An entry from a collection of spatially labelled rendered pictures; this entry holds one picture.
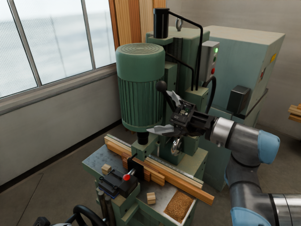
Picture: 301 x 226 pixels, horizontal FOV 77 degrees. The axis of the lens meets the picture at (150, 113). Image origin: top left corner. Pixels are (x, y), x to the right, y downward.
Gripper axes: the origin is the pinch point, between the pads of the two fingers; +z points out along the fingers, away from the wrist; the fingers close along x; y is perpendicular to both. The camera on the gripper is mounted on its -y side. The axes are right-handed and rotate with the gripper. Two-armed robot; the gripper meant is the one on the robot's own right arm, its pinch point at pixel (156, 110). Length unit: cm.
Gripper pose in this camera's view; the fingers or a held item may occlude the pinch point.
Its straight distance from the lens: 64.6
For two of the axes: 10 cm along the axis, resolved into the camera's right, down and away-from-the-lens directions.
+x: -4.5, 8.7, -2.2
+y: -3.4, -3.9, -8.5
